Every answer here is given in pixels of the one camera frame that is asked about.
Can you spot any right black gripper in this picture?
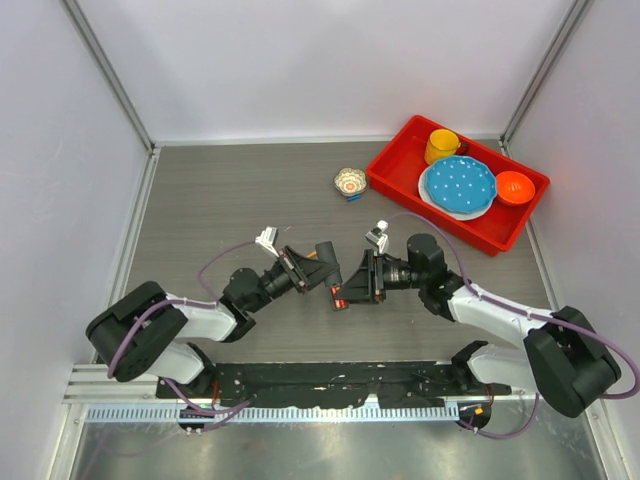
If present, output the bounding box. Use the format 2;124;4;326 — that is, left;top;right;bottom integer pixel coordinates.
336;248;427;305

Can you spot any red plastic tray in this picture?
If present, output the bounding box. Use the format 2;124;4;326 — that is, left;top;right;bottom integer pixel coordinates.
366;115;550;256

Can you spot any red orange battery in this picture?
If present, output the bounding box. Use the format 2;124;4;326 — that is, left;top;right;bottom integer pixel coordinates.
330;286;349;311

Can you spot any yellow mug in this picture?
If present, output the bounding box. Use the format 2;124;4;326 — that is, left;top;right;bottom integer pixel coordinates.
424;128;469;165

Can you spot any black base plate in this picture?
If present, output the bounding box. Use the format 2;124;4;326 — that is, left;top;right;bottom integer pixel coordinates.
209;360;511;409

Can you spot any blue dotted plate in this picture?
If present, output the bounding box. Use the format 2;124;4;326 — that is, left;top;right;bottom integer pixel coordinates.
425;155;497;213

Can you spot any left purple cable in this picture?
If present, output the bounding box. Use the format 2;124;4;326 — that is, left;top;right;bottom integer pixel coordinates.
105;241;251;431

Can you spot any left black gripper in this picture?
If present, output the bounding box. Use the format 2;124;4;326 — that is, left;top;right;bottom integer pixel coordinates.
247;246;338;314

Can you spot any small patterned bowl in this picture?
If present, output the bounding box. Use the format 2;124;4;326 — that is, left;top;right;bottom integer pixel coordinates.
333;167;368;197

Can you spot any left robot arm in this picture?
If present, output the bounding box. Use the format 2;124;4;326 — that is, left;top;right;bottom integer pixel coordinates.
85;241;341;399

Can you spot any black remote control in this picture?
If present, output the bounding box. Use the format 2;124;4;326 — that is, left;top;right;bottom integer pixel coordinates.
315;241;349;312

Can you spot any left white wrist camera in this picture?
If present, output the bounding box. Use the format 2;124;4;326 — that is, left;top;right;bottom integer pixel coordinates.
254;226;279;258

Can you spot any orange bowl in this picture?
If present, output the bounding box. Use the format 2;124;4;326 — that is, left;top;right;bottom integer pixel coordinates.
496;171;536;206

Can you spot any white cable duct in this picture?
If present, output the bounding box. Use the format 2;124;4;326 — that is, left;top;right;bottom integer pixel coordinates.
85;402;459;424

